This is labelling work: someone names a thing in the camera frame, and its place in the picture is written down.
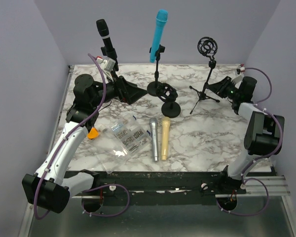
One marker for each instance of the black round-base mic stand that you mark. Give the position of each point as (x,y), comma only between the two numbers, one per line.
(114,71)

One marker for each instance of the orange plastic piece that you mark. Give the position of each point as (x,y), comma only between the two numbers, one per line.
(93,134)

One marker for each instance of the black round-base stand with clip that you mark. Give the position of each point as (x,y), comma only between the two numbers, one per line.
(152,86)

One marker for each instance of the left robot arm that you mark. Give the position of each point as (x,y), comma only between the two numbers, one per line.
(47,187)

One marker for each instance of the clear plastic screw box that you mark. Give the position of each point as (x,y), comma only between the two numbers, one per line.
(124,140)

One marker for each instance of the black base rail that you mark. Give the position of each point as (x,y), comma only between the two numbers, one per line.
(162,188)

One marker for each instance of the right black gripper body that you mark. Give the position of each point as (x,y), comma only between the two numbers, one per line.
(232,92)

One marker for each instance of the black tripod shock-mount stand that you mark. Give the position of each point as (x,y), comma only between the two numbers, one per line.
(207,47)

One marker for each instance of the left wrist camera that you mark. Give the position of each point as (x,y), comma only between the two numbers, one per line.
(106,64)

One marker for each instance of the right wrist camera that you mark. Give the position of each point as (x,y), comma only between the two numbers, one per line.
(238,75)

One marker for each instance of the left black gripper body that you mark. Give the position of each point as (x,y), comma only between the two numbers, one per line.
(121,94)

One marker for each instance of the black microphone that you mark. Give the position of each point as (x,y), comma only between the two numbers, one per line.
(108,49)

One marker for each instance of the black shock-mount mic stand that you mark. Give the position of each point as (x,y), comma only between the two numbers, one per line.
(168,95)

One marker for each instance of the cream microphone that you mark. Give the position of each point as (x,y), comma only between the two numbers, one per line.
(165,137)

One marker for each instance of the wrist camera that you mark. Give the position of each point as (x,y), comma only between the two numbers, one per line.
(106,64)
(238,75)

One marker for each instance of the silver microphone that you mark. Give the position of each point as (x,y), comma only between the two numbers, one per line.
(153,124)

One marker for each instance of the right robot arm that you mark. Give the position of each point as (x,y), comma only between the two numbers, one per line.
(264,134)

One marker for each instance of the blue microphone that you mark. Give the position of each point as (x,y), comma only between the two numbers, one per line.
(161,20)

